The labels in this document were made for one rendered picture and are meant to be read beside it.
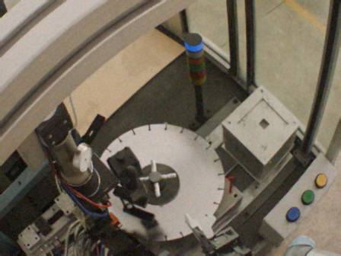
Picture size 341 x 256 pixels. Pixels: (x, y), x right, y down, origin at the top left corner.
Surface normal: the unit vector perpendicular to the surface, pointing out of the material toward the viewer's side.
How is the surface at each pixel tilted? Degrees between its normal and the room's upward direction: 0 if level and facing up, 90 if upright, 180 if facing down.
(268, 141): 0
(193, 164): 0
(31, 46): 0
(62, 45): 90
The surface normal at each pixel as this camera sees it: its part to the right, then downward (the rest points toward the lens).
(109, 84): -0.08, -0.46
